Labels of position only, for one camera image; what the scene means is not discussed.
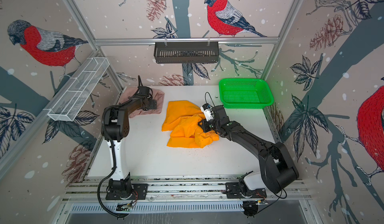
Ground pink shorts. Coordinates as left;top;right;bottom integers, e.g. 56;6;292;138
118;87;165;119

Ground orange shorts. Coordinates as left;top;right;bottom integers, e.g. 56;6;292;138
162;100;220;149

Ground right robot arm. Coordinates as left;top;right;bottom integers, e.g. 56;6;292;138
198;103;300;194

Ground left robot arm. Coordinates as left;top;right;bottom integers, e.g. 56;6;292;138
102;96;157;200

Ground green plastic basket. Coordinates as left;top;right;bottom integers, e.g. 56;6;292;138
219;78;274;109

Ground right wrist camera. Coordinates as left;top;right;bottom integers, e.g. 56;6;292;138
201;103;214;122

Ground black wall shelf basket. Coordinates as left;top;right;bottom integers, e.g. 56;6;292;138
154;41;219;64

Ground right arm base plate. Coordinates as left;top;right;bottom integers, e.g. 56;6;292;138
223;183;267;199

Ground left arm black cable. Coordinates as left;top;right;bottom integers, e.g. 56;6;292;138
96;136;134;219

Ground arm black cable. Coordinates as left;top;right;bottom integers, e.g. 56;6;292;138
254;187;288;216
96;136;134;219

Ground white wire wall basket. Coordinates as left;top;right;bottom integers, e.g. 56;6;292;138
48;57;110;122

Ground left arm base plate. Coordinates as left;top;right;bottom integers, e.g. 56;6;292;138
106;184;149;201

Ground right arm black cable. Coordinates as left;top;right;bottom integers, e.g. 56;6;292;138
254;187;288;216

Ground aluminium mounting rail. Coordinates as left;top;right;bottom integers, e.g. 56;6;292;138
64;177;311;202

